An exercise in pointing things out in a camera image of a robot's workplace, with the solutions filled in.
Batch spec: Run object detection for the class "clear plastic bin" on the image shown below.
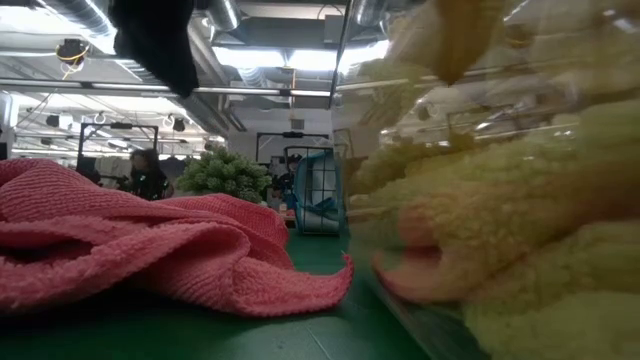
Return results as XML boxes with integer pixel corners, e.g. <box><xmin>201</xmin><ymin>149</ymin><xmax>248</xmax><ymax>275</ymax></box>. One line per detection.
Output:
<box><xmin>327</xmin><ymin>0</ymin><xmax>640</xmax><ymax>360</ymax></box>

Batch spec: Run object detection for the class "fluorescent ceiling light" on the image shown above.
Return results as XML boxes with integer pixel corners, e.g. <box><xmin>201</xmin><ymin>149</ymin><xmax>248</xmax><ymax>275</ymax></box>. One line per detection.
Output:
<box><xmin>212</xmin><ymin>39</ymin><xmax>391</xmax><ymax>74</ymax></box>

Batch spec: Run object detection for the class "person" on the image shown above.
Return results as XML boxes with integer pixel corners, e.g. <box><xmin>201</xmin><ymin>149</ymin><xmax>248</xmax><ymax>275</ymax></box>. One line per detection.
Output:
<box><xmin>272</xmin><ymin>152</ymin><xmax>304</xmax><ymax>201</ymax></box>
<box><xmin>117</xmin><ymin>147</ymin><xmax>176</xmax><ymax>202</ymax></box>

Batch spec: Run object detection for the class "light blue microfiber towel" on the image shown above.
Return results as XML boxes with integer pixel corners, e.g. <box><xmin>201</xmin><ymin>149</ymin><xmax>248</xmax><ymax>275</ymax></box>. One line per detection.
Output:
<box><xmin>299</xmin><ymin>169</ymin><xmax>344</xmax><ymax>235</ymax></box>

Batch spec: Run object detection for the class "silver ceiling pipe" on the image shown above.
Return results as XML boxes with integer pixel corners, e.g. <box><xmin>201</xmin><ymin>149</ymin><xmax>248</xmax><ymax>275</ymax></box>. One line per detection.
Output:
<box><xmin>0</xmin><ymin>77</ymin><xmax>334</xmax><ymax>99</ymax></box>

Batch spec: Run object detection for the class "silver ventilation duct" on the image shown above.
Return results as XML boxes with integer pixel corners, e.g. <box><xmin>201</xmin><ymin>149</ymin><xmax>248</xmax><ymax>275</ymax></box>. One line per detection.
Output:
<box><xmin>42</xmin><ymin>0</ymin><xmax>174</xmax><ymax>81</ymax></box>

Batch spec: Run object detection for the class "pink microfiber towel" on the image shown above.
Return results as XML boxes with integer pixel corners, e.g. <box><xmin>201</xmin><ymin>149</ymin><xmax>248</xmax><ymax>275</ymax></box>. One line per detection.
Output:
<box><xmin>0</xmin><ymin>158</ymin><xmax>355</xmax><ymax>319</ymax></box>

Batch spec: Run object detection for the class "green artificial plant ball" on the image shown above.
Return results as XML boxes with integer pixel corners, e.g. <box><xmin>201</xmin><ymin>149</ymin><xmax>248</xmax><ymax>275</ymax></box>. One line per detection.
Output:
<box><xmin>175</xmin><ymin>146</ymin><xmax>274</xmax><ymax>205</ymax></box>

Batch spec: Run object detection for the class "black round ceiling fixture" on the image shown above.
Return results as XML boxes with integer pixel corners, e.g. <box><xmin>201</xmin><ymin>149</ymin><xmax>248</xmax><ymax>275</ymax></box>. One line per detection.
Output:
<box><xmin>55</xmin><ymin>38</ymin><xmax>91</xmax><ymax>66</ymax></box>

